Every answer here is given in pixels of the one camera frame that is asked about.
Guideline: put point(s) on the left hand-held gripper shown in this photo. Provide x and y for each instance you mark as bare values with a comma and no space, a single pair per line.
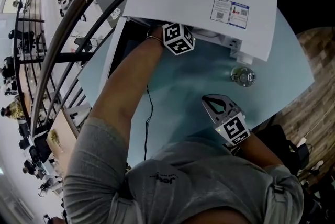
178,39

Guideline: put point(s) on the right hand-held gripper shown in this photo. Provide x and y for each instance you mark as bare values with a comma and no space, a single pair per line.
234,127

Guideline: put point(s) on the person's left forearm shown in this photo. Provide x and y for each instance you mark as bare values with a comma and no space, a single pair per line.
128,81

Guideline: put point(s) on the person's right forearm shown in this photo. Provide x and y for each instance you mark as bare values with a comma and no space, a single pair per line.
257,152

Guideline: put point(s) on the round glass jar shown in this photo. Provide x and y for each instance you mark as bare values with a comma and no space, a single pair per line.
243,77

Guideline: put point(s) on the person's grey shirt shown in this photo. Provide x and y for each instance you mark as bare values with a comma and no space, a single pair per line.
196,181

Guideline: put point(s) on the white power strip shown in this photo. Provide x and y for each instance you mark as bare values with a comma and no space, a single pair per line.
301,142

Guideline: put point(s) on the black office chair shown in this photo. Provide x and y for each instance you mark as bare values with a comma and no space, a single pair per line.
84,45

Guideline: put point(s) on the black metal railing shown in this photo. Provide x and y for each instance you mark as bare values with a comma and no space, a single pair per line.
52,60

